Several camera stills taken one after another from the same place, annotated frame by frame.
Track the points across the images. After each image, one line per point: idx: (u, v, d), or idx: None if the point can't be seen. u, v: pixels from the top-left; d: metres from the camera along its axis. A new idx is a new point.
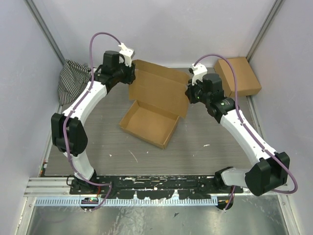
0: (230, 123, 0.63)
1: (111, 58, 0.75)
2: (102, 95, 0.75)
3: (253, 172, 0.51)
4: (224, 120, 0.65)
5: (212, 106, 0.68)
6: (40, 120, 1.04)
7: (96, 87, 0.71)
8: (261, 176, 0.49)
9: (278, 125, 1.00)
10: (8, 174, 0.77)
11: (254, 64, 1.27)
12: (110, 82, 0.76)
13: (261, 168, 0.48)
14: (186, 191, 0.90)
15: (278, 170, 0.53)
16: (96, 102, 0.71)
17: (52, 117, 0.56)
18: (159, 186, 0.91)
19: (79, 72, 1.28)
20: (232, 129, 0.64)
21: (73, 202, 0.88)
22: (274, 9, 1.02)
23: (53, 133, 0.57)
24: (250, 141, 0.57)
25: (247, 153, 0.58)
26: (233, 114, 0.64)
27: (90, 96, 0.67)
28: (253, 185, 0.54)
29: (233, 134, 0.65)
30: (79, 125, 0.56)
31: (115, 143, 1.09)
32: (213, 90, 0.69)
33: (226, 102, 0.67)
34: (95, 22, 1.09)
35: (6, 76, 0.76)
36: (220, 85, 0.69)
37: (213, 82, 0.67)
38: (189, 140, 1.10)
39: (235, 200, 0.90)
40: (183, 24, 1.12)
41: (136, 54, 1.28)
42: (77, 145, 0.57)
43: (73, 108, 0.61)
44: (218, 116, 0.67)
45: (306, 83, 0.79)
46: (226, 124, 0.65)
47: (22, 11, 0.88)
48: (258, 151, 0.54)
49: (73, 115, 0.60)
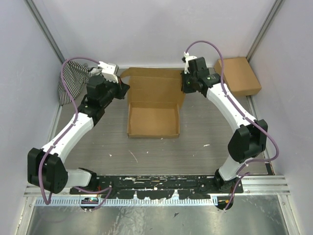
0: (215, 95, 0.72)
1: (95, 89, 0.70)
2: (89, 128, 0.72)
3: (235, 139, 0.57)
4: (210, 93, 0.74)
5: (199, 81, 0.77)
6: (40, 120, 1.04)
7: (81, 119, 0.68)
8: (242, 141, 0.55)
9: (278, 125, 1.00)
10: (8, 174, 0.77)
11: (254, 64, 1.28)
12: (98, 114, 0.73)
13: (241, 133, 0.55)
14: (186, 191, 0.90)
15: (257, 137, 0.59)
16: (80, 134, 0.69)
17: (29, 153, 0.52)
18: (159, 186, 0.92)
19: (79, 72, 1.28)
20: (217, 101, 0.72)
21: (73, 202, 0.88)
22: (274, 9, 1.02)
23: (28, 171, 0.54)
24: (234, 111, 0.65)
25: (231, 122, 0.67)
26: (217, 88, 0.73)
27: (74, 130, 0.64)
28: (235, 152, 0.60)
29: (217, 106, 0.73)
30: (58, 162, 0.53)
31: (115, 143, 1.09)
32: (198, 68, 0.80)
33: (212, 77, 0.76)
34: (94, 22, 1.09)
35: (6, 76, 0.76)
36: (203, 64, 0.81)
37: (197, 60, 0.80)
38: (190, 141, 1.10)
39: (235, 200, 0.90)
40: (182, 24, 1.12)
41: (136, 53, 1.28)
42: (55, 184, 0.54)
43: (54, 142, 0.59)
44: (205, 90, 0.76)
45: (306, 83, 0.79)
46: (212, 97, 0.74)
47: (22, 11, 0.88)
48: (239, 119, 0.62)
49: (53, 151, 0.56)
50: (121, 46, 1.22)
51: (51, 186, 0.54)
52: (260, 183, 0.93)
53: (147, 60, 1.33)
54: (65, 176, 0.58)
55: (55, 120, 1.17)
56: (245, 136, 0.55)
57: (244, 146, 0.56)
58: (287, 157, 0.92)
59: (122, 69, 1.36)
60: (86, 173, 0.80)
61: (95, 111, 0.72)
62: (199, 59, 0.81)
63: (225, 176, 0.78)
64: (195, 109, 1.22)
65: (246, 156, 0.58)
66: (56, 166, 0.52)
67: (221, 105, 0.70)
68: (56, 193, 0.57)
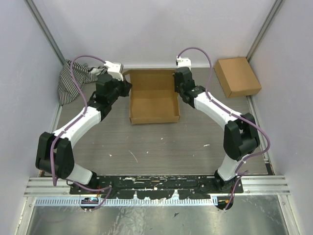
0: (201, 103, 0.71)
1: (104, 86, 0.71)
2: (96, 121, 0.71)
3: (228, 136, 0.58)
4: (196, 103, 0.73)
5: (186, 94, 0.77)
6: (40, 120, 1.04)
7: (90, 111, 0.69)
8: (234, 136, 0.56)
9: (278, 125, 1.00)
10: (8, 174, 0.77)
11: (253, 64, 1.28)
12: (105, 109, 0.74)
13: (231, 129, 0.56)
14: (186, 191, 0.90)
15: (249, 131, 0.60)
16: (88, 126, 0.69)
17: (41, 136, 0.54)
18: (159, 186, 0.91)
19: (79, 72, 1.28)
20: (204, 107, 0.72)
21: (73, 202, 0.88)
22: (274, 9, 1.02)
23: (37, 154, 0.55)
24: (219, 111, 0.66)
25: (220, 123, 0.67)
26: (202, 96, 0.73)
27: (83, 120, 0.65)
28: (232, 150, 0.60)
29: (207, 113, 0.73)
30: (68, 145, 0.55)
31: (115, 143, 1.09)
32: (184, 80, 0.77)
33: (196, 88, 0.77)
34: (95, 22, 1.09)
35: (6, 76, 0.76)
36: (190, 76, 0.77)
37: (184, 73, 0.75)
38: (190, 140, 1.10)
39: (235, 200, 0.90)
40: (182, 24, 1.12)
41: (136, 54, 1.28)
42: (63, 168, 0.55)
43: (64, 128, 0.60)
44: (192, 102, 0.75)
45: (306, 83, 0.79)
46: (199, 106, 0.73)
47: (22, 11, 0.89)
48: (226, 116, 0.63)
49: (63, 135, 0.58)
50: (121, 46, 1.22)
51: (58, 171, 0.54)
52: (260, 183, 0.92)
53: (147, 60, 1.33)
54: (72, 162, 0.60)
55: (55, 120, 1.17)
56: (235, 130, 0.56)
57: (236, 140, 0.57)
58: (287, 157, 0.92)
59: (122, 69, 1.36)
60: (87, 172, 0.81)
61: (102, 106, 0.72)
62: (185, 70, 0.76)
63: (224, 174, 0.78)
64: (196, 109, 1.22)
65: (244, 153, 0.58)
66: (66, 148, 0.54)
67: (208, 108, 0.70)
68: (62, 178, 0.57)
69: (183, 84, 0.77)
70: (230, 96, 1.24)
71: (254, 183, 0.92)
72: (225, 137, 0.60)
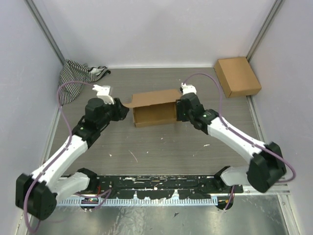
0: (216, 130, 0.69)
1: (93, 111, 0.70)
2: (82, 151, 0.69)
3: (254, 171, 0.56)
4: (211, 129, 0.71)
5: (197, 120, 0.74)
6: (40, 120, 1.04)
7: (75, 142, 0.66)
8: (261, 170, 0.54)
9: (278, 125, 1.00)
10: (8, 174, 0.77)
11: (253, 64, 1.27)
12: (93, 136, 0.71)
13: (257, 162, 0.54)
14: (186, 191, 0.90)
15: (274, 161, 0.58)
16: (73, 158, 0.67)
17: (17, 179, 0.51)
18: (159, 186, 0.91)
19: (79, 72, 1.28)
20: (220, 135, 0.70)
21: (73, 202, 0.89)
22: (274, 9, 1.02)
23: (15, 197, 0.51)
24: (240, 141, 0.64)
25: (240, 152, 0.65)
26: (216, 123, 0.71)
27: (66, 154, 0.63)
28: (257, 184, 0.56)
29: (222, 140, 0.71)
30: (46, 190, 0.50)
31: (115, 143, 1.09)
32: (192, 106, 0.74)
33: (208, 113, 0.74)
34: (94, 22, 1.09)
35: (6, 76, 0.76)
36: (197, 101, 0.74)
37: (191, 99, 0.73)
38: (190, 140, 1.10)
39: (235, 200, 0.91)
40: (183, 24, 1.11)
41: (136, 53, 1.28)
42: (41, 212, 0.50)
43: (43, 169, 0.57)
44: (205, 128, 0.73)
45: (306, 83, 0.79)
46: (214, 133, 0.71)
47: (22, 10, 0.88)
48: (249, 147, 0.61)
49: (41, 178, 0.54)
50: (121, 46, 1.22)
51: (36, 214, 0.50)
52: None
53: (147, 60, 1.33)
54: (54, 203, 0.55)
55: (55, 121, 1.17)
56: (262, 164, 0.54)
57: (264, 174, 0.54)
58: (287, 157, 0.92)
59: (122, 69, 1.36)
60: (82, 177, 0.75)
61: (91, 132, 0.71)
62: (191, 97, 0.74)
63: (228, 179, 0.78)
64: None
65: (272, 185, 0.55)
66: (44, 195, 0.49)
67: (224, 135, 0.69)
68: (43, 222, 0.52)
69: (192, 111, 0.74)
70: (230, 96, 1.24)
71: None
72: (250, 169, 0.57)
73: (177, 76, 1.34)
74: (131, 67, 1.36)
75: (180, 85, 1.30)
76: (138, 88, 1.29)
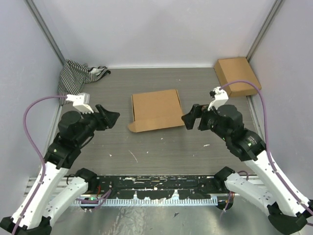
0: (260, 169, 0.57)
1: (67, 129, 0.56)
2: (64, 174, 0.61)
3: (285, 223, 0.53)
4: (252, 164, 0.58)
5: (236, 145, 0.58)
6: (40, 121, 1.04)
7: (50, 173, 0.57)
8: (296, 228, 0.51)
9: (278, 125, 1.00)
10: (8, 175, 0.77)
11: (253, 64, 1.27)
12: (70, 155, 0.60)
13: (298, 223, 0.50)
14: (186, 191, 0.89)
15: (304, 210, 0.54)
16: (55, 185, 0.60)
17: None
18: (159, 186, 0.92)
19: (79, 71, 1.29)
20: (259, 173, 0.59)
21: (73, 202, 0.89)
22: (274, 9, 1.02)
23: None
24: (284, 191, 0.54)
25: (277, 200, 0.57)
26: (263, 158, 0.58)
27: (43, 188, 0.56)
28: (279, 226, 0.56)
29: (258, 176, 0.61)
30: (26, 234, 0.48)
31: (115, 143, 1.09)
32: (234, 128, 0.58)
33: (253, 140, 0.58)
34: (94, 22, 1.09)
35: (6, 76, 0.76)
36: (240, 121, 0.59)
37: (234, 119, 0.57)
38: (190, 140, 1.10)
39: (235, 200, 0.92)
40: (183, 24, 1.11)
41: (136, 53, 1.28)
42: None
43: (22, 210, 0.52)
44: (244, 157, 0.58)
45: (306, 83, 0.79)
46: (254, 168, 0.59)
47: (22, 10, 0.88)
48: (293, 203, 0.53)
49: (21, 223, 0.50)
50: (121, 46, 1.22)
51: None
52: None
53: (146, 60, 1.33)
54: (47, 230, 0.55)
55: (56, 121, 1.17)
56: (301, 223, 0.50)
57: (295, 230, 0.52)
58: (287, 157, 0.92)
59: (121, 69, 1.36)
60: (80, 184, 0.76)
61: (67, 152, 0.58)
62: (235, 115, 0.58)
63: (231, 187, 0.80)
64: None
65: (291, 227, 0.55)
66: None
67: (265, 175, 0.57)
68: None
69: (232, 131, 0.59)
70: (231, 96, 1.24)
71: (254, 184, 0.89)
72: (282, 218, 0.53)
73: (177, 76, 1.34)
74: (131, 67, 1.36)
75: (180, 85, 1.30)
76: (138, 88, 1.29)
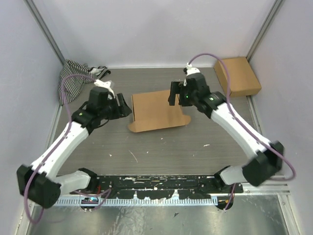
0: (222, 118, 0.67)
1: (98, 96, 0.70)
2: (83, 137, 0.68)
3: (252, 167, 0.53)
4: (215, 115, 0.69)
5: (201, 103, 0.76)
6: (40, 120, 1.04)
7: (74, 130, 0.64)
8: (260, 170, 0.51)
9: (278, 125, 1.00)
10: (8, 175, 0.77)
11: (253, 64, 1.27)
12: (92, 121, 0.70)
13: (259, 161, 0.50)
14: (186, 191, 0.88)
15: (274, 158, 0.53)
16: (73, 147, 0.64)
17: (18, 170, 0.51)
18: (159, 186, 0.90)
19: (79, 71, 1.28)
20: (225, 124, 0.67)
21: (73, 202, 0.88)
22: (274, 9, 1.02)
23: (20, 186, 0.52)
24: (244, 134, 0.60)
25: (243, 146, 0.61)
26: (224, 109, 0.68)
27: (65, 143, 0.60)
28: (251, 179, 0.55)
29: (225, 129, 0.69)
30: (47, 181, 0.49)
31: (115, 143, 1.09)
32: (199, 88, 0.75)
33: (214, 97, 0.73)
34: (94, 22, 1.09)
35: (6, 76, 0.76)
36: (204, 82, 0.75)
37: (197, 79, 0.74)
38: (190, 140, 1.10)
39: (235, 200, 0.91)
40: (183, 24, 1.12)
41: (136, 53, 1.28)
42: (45, 202, 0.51)
43: (43, 159, 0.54)
44: (209, 112, 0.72)
45: (306, 83, 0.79)
46: (218, 120, 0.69)
47: (22, 10, 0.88)
48: (254, 143, 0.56)
49: (40, 170, 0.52)
50: (121, 46, 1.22)
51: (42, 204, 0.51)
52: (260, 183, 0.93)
53: (146, 60, 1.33)
54: (57, 192, 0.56)
55: (56, 120, 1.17)
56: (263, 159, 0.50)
57: (262, 174, 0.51)
58: (287, 157, 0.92)
59: (121, 69, 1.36)
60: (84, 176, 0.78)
61: (92, 117, 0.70)
62: (198, 77, 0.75)
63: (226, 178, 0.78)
64: (196, 109, 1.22)
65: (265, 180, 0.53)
66: (46, 185, 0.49)
67: (227, 123, 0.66)
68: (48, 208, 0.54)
69: (198, 92, 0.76)
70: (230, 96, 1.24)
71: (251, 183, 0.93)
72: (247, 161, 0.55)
73: (177, 76, 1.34)
74: (131, 67, 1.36)
75: None
76: (138, 88, 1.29)
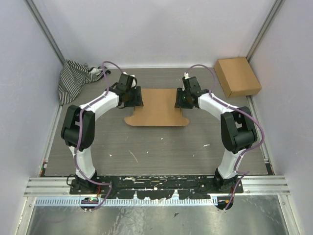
0: (202, 100, 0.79)
1: (128, 77, 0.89)
2: (113, 104, 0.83)
3: (223, 126, 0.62)
4: (199, 101, 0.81)
5: (191, 95, 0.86)
6: (40, 120, 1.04)
7: (110, 95, 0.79)
8: (229, 125, 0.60)
9: (278, 126, 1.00)
10: (8, 174, 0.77)
11: (253, 64, 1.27)
12: (122, 96, 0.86)
13: (226, 118, 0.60)
14: (186, 191, 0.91)
15: (246, 125, 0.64)
16: (106, 107, 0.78)
17: (69, 108, 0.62)
18: (159, 186, 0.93)
19: (79, 72, 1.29)
20: (206, 105, 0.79)
21: (73, 202, 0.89)
22: (274, 9, 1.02)
23: (63, 124, 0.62)
24: (217, 105, 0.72)
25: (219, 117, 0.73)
26: (204, 95, 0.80)
27: (104, 101, 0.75)
28: (228, 140, 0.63)
29: (207, 110, 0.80)
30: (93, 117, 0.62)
31: (115, 143, 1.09)
32: (190, 84, 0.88)
33: (201, 91, 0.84)
34: (94, 22, 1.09)
35: (6, 76, 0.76)
36: (195, 82, 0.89)
37: (190, 79, 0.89)
38: (190, 140, 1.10)
39: (235, 200, 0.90)
40: (183, 24, 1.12)
41: (136, 53, 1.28)
42: (87, 137, 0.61)
43: (89, 104, 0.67)
44: (196, 103, 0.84)
45: (306, 83, 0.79)
46: (202, 104, 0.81)
47: (22, 10, 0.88)
48: (224, 108, 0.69)
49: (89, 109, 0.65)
50: (121, 46, 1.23)
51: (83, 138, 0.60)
52: (260, 183, 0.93)
53: (146, 60, 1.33)
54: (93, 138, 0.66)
55: (55, 120, 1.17)
56: (230, 120, 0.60)
57: (232, 130, 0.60)
58: (287, 157, 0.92)
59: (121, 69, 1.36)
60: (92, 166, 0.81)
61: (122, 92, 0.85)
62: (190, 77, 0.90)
63: (224, 172, 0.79)
64: (196, 109, 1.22)
65: (239, 146, 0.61)
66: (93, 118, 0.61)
67: (209, 105, 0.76)
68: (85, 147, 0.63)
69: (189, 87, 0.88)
70: (231, 96, 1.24)
71: (250, 183, 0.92)
72: (222, 129, 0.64)
73: (178, 76, 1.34)
74: (131, 67, 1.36)
75: (180, 85, 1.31)
76: None
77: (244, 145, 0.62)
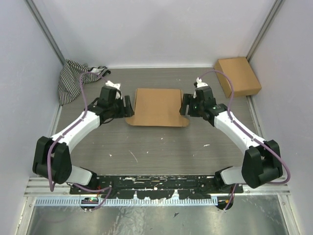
0: (222, 121, 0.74)
1: (109, 92, 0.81)
2: (95, 125, 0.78)
3: (247, 162, 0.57)
4: (216, 121, 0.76)
5: (207, 111, 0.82)
6: (40, 120, 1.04)
7: (90, 116, 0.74)
8: (254, 163, 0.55)
9: (278, 126, 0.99)
10: (8, 174, 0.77)
11: (253, 64, 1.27)
12: (103, 114, 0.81)
13: (251, 154, 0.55)
14: (186, 191, 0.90)
15: (271, 160, 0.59)
16: (87, 130, 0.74)
17: (38, 141, 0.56)
18: (159, 186, 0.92)
19: (79, 72, 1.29)
20: (224, 127, 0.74)
21: (73, 202, 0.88)
22: (274, 9, 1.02)
23: (34, 158, 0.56)
24: (240, 134, 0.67)
25: (239, 145, 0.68)
26: (224, 115, 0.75)
27: (82, 125, 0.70)
28: (250, 176, 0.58)
29: (226, 131, 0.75)
30: (65, 150, 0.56)
31: (115, 143, 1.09)
32: (205, 98, 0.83)
33: (218, 106, 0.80)
34: (94, 22, 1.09)
35: (6, 76, 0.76)
36: (211, 94, 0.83)
37: (204, 91, 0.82)
38: (190, 140, 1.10)
39: (235, 200, 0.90)
40: (183, 24, 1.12)
41: (136, 53, 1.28)
42: (59, 173, 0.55)
43: (63, 132, 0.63)
44: (212, 120, 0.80)
45: (306, 83, 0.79)
46: (219, 124, 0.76)
47: (22, 10, 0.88)
48: (248, 140, 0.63)
49: (61, 140, 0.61)
50: (121, 46, 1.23)
51: (55, 175, 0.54)
52: None
53: (146, 60, 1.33)
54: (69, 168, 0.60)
55: (55, 120, 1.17)
56: (257, 157, 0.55)
57: (257, 168, 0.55)
58: (287, 157, 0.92)
59: (121, 69, 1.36)
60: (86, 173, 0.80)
61: (102, 111, 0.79)
62: (205, 89, 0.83)
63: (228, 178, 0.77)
64: None
65: (262, 183, 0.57)
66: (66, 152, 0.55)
67: (229, 129, 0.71)
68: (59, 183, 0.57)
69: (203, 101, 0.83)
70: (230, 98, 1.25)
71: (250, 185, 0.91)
72: (244, 163, 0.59)
73: (178, 76, 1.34)
74: (131, 67, 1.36)
75: (180, 85, 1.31)
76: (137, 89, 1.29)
77: (267, 181, 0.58)
